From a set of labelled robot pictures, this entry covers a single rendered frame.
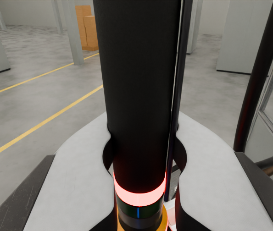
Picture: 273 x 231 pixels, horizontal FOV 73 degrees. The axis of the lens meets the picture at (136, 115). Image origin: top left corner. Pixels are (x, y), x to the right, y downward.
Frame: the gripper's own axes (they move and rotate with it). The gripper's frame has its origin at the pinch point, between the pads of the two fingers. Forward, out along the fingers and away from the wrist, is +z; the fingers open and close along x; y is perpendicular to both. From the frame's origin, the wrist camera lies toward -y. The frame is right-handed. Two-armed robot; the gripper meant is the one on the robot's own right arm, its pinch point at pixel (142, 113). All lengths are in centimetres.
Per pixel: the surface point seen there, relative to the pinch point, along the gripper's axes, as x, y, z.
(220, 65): 226, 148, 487
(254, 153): 89, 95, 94
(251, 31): 271, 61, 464
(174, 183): 14, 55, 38
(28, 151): -149, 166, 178
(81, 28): -217, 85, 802
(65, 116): -128, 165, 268
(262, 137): 88, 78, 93
